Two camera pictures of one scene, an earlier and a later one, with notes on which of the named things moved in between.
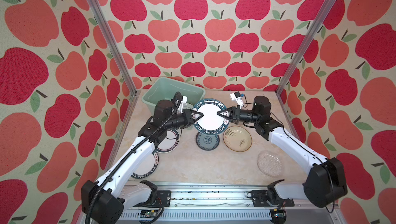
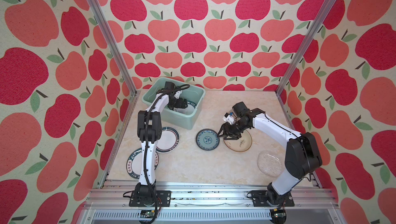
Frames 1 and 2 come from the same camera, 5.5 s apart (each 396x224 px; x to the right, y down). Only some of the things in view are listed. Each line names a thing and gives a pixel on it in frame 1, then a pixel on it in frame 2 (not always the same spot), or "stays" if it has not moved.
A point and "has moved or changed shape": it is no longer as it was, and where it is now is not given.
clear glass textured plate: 270,163 stays
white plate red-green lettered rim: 211,123 has moved or changed shape
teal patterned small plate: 207,142 stays
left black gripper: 188,119 -> 178,105
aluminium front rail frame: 223,203 stays
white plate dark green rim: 170,143 stays
